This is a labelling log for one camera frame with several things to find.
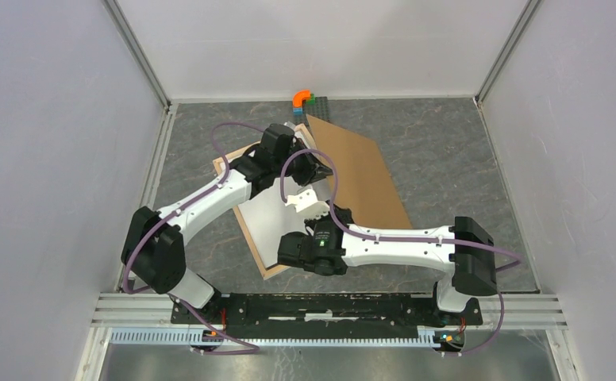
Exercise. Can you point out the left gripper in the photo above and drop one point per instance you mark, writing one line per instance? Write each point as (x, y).
(313, 171)

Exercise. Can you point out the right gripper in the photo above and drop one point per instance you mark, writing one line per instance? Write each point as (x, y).
(346, 215)

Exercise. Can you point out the wooden picture frame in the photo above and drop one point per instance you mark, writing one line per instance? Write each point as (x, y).
(301, 132)

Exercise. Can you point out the brown cardboard backing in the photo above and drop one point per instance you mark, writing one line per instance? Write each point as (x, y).
(365, 184)

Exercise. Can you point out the printed photo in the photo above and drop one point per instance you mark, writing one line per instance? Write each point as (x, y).
(263, 220)

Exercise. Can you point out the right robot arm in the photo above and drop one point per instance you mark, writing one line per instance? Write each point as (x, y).
(462, 251)

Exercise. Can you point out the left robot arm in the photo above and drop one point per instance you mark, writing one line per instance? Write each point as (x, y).
(154, 248)

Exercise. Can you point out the grey lego baseplate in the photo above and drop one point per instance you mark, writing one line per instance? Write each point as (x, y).
(319, 109)

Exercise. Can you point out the orange curved lego brick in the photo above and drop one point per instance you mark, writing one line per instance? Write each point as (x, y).
(299, 98)

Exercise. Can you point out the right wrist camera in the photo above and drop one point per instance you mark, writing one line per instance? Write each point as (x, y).
(307, 205)

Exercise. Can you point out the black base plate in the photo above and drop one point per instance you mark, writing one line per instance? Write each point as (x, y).
(333, 315)

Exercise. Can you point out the aluminium rail frame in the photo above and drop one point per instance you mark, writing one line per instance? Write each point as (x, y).
(440, 158)

